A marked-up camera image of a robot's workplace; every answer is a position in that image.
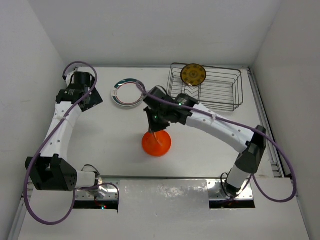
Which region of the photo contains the orange plastic plate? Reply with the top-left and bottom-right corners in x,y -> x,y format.
141,130 -> 172,157
150,130 -> 165,147

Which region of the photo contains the white plate dark red rim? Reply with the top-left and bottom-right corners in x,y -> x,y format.
111,78 -> 143,109

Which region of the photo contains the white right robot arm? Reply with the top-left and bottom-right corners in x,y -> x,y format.
143,86 -> 267,197

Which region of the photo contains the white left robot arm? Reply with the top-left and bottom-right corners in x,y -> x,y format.
30,72 -> 103,192

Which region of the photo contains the yellow patterned plate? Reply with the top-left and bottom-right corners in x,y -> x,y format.
180,63 -> 207,87

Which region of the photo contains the metal wire dish rack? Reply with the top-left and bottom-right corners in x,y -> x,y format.
167,62 -> 243,112

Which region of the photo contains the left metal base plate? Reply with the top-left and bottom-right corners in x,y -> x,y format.
75,179 -> 120,201

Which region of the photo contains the metal base plate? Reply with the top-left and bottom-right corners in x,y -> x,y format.
207,178 -> 254,201
75,179 -> 120,201

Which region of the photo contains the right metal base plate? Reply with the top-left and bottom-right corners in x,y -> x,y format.
207,178 -> 254,201

